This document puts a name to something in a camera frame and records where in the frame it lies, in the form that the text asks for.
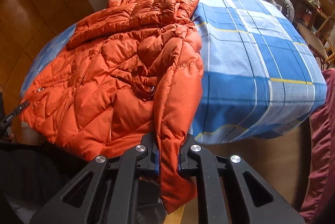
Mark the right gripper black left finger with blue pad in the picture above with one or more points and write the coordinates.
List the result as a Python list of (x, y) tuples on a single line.
[(109, 190)]

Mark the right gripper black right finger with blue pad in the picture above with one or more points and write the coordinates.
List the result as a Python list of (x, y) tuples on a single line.
[(229, 190)]

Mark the orange quilted down jacket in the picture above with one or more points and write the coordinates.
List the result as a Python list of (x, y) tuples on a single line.
[(128, 70)]

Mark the maroon cloth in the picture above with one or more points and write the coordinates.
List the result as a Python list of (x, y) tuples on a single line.
[(320, 193)]

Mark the blue plaid bed sheet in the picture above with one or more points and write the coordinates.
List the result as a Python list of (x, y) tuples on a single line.
[(260, 78)]

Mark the wooden rattan chair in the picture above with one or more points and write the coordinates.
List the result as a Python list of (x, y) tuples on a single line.
[(321, 43)]

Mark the cluttered wooden side table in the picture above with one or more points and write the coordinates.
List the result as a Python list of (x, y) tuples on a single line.
[(312, 13)]

